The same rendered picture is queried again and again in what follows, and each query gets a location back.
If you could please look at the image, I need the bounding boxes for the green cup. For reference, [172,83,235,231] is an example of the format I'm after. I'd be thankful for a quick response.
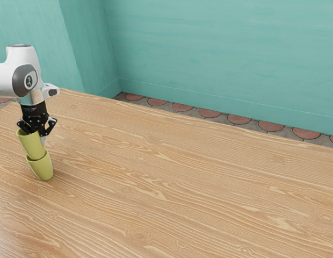
[25,149,54,182]
[16,128,48,161]

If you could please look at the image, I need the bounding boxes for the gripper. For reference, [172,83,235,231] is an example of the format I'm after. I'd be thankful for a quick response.
[16,100,59,147]

